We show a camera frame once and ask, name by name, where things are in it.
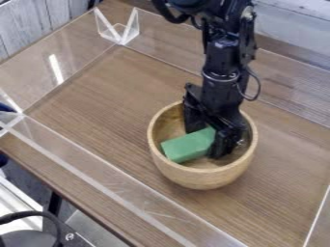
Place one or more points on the clear acrylic tray enclosure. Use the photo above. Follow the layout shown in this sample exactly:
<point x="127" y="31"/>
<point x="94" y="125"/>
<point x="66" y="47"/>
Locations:
<point x="88" y="86"/>

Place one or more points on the light brown wooden bowl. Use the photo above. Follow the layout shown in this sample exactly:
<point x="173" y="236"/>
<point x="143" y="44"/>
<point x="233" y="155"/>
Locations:
<point x="202" y="173"/>

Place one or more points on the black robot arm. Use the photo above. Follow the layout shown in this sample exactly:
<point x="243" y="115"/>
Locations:
<point x="227" y="24"/>

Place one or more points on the black table leg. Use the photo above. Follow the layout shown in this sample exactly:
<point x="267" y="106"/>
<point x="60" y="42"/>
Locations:
<point x="55" y="204"/>

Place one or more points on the blue object at left edge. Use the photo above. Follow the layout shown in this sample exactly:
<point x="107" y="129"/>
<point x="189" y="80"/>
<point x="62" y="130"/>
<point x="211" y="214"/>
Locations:
<point x="6" y="108"/>

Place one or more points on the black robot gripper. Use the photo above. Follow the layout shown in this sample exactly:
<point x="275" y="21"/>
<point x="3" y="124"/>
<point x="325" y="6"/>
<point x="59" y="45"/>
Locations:
<point x="211" y="104"/>

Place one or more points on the green rectangular block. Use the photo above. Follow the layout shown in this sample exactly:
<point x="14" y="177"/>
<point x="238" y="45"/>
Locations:
<point x="189" y="146"/>

